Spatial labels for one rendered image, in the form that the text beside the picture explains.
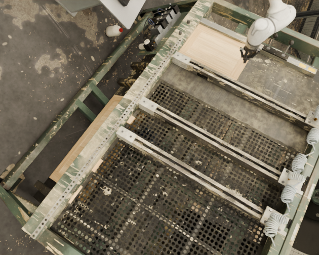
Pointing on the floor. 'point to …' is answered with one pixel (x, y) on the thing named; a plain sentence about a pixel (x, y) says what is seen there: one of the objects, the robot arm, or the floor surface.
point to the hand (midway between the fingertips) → (245, 59)
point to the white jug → (113, 31)
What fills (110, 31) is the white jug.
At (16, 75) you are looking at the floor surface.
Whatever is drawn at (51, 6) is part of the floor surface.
